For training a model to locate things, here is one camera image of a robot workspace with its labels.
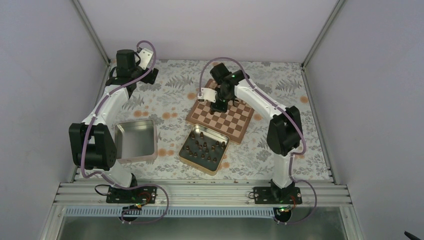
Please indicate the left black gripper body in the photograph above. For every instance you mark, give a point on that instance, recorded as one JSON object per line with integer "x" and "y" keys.
{"x": 146, "y": 79}

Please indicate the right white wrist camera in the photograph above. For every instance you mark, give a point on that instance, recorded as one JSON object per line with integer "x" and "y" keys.
{"x": 207, "y": 94}

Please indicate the empty silver tin lid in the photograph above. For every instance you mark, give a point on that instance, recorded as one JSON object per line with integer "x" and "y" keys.
{"x": 136, "y": 141}

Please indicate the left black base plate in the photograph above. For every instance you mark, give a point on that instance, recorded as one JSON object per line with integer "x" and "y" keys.
{"x": 143, "y": 195}

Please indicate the aluminium rail frame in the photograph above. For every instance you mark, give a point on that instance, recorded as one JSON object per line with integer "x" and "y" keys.
{"x": 225, "y": 193}

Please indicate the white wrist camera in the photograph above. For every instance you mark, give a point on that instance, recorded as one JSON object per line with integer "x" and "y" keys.
{"x": 146, "y": 56}
{"x": 207, "y": 94}

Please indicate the floral patterned table mat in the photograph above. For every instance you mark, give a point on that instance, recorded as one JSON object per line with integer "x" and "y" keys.
{"x": 169, "y": 100}

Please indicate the gold tin with dark pieces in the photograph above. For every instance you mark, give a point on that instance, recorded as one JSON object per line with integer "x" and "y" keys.
{"x": 204, "y": 149}

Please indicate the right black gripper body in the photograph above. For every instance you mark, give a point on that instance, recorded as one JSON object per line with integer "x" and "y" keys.
{"x": 223, "y": 107}

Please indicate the wooden chessboard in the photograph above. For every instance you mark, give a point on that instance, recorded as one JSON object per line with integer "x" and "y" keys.
{"x": 233, "y": 123}

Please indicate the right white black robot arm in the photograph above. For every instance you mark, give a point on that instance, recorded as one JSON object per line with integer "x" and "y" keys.
{"x": 284, "y": 134}

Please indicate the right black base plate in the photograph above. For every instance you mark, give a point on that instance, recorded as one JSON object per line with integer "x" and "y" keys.
{"x": 266, "y": 195}

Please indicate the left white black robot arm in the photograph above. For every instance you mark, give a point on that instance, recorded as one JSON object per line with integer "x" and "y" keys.
{"x": 92, "y": 146}

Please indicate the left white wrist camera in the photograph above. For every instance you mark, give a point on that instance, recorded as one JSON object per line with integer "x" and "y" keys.
{"x": 146, "y": 56}

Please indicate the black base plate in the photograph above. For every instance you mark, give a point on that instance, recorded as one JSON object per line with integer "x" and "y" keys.
{"x": 266, "y": 195}
{"x": 143, "y": 195}

